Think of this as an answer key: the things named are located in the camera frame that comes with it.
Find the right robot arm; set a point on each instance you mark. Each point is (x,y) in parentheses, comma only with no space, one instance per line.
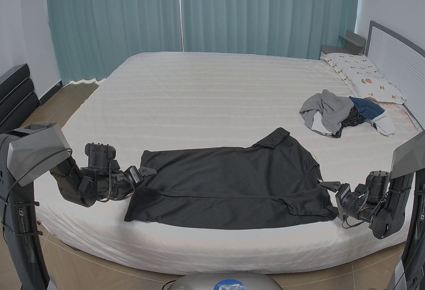
(408,156)

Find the black shiny garment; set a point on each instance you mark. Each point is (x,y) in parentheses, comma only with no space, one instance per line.
(353,119)

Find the black chest of drawers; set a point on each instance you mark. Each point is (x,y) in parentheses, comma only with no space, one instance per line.
(16,96)

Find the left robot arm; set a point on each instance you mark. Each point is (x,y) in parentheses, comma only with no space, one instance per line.
(36,149)

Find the bed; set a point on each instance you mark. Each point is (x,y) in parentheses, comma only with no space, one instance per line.
(199,93)

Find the dark blue garment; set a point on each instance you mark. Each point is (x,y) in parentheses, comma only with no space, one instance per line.
(367,108)

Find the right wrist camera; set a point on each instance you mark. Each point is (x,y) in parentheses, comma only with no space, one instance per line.
(360,189)

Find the grey garment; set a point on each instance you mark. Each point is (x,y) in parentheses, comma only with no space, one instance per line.
(335,106)

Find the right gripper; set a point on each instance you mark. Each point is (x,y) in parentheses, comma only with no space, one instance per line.
(347,204)

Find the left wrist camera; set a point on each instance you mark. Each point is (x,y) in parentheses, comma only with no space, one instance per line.
(114,165)

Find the blue-green curtain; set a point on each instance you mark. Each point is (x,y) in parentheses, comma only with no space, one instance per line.
(265,0)
(113,16)

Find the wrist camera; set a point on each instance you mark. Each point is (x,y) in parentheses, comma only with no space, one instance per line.
(360,189)
(114,165)

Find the black T-shirt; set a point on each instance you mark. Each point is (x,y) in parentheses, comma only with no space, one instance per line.
(225,182)

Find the white printed pillow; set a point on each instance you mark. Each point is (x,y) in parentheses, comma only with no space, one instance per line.
(362,76)

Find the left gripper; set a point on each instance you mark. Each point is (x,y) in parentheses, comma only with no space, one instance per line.
(128,181)

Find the grey bedside table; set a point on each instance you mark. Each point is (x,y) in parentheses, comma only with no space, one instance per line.
(353,39)

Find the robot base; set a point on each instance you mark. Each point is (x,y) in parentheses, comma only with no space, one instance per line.
(199,283)

